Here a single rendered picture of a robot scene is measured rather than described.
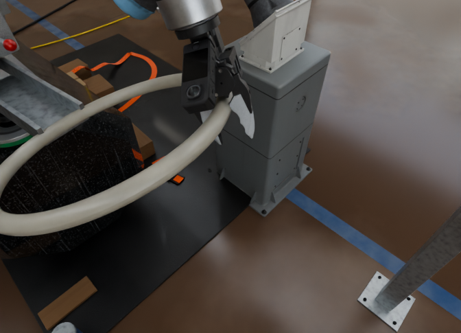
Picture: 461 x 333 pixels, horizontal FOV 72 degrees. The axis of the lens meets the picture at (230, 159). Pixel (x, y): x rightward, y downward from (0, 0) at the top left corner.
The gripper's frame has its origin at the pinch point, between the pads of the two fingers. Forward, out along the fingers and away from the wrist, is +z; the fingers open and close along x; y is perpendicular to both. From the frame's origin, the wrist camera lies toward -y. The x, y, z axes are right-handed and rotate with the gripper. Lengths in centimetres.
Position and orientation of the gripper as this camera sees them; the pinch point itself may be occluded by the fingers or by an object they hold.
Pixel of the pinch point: (233, 137)
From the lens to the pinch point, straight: 58.1
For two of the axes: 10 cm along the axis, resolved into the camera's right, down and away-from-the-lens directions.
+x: -9.4, 1.7, 3.0
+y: 1.5, -5.9, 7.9
